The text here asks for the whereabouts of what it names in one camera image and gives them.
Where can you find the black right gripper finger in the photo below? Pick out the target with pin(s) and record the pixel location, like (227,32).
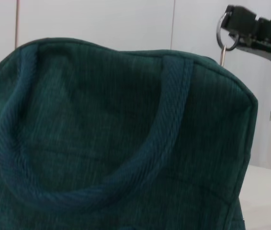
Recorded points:
(243,21)
(269,51)

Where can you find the dark teal fabric bag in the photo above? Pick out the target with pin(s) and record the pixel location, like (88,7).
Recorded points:
(102,143)

